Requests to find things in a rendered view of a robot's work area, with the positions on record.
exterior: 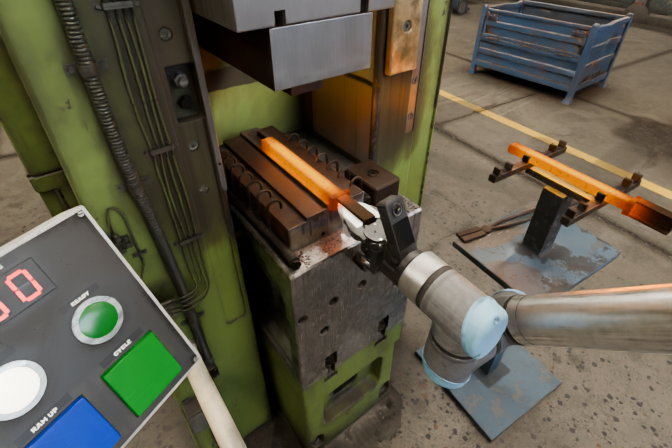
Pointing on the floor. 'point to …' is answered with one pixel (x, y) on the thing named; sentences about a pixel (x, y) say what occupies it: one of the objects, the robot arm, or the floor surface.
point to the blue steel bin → (549, 44)
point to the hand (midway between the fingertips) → (345, 203)
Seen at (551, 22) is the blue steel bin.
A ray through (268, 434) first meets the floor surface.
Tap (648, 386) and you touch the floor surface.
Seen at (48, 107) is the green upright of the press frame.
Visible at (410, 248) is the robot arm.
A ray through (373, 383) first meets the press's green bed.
